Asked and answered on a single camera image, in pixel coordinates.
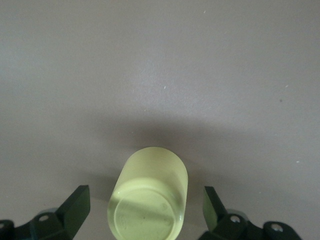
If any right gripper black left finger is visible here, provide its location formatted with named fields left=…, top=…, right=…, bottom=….
left=0, top=184, right=91, bottom=240

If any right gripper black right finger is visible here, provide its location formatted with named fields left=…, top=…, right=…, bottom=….
left=197, top=186, right=303, bottom=240

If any yellow plastic cup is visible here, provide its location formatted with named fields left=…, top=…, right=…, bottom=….
left=106, top=146, right=189, bottom=240

